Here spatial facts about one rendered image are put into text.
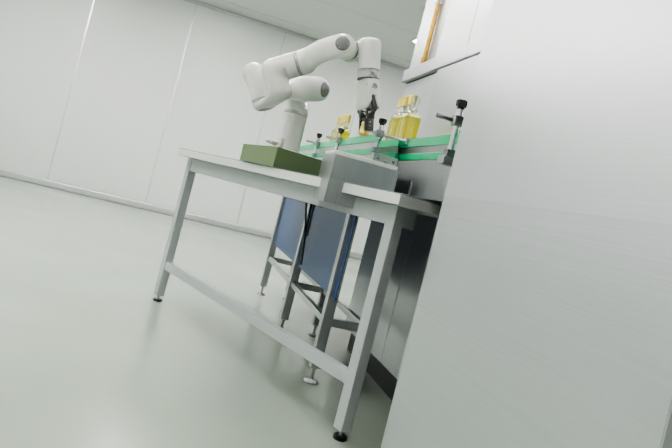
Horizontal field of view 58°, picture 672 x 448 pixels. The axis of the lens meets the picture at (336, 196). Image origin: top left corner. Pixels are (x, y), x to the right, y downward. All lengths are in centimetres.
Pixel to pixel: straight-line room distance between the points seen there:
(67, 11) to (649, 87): 781
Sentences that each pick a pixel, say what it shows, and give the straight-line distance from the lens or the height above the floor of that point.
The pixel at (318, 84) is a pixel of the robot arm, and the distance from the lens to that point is 236.
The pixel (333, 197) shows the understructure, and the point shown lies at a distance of 193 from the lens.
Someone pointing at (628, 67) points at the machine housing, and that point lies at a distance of 95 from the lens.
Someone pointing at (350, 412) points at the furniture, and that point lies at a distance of 190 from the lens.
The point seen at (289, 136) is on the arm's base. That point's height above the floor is 88.
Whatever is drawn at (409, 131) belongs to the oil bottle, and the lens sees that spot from 232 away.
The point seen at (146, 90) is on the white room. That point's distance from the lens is 810.
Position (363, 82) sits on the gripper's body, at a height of 108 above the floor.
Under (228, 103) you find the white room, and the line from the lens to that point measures 809.
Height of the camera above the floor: 68
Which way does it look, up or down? 1 degrees up
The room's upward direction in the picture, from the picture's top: 14 degrees clockwise
